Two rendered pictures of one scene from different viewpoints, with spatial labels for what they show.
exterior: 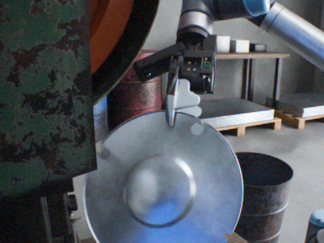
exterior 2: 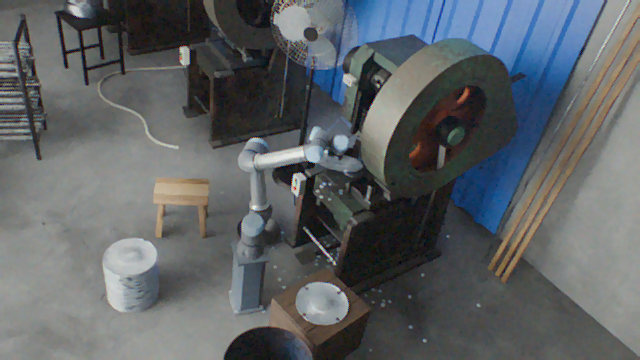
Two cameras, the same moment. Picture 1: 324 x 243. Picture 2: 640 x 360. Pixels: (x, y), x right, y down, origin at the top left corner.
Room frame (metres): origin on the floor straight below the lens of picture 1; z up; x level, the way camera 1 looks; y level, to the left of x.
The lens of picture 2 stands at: (2.93, -0.85, 2.78)
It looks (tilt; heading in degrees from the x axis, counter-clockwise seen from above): 39 degrees down; 162
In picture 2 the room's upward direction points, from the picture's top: 10 degrees clockwise
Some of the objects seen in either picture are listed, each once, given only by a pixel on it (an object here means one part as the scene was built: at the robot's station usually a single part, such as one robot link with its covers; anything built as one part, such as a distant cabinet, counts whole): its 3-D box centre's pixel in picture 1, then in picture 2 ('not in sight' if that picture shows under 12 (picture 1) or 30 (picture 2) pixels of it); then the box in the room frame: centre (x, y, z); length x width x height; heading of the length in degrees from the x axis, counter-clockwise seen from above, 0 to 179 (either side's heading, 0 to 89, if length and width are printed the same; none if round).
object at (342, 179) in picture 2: not in sight; (344, 181); (0.44, 0.09, 0.72); 0.25 x 0.14 x 0.14; 113
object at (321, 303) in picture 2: not in sight; (322, 303); (1.05, -0.12, 0.35); 0.29 x 0.29 x 0.01
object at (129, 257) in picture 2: not in sight; (130, 256); (0.60, -1.15, 0.32); 0.29 x 0.29 x 0.01
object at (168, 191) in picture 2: not in sight; (182, 208); (0.03, -0.86, 0.16); 0.34 x 0.24 x 0.34; 85
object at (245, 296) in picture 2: not in sight; (248, 276); (0.72, -0.48, 0.23); 0.19 x 0.19 x 0.45; 7
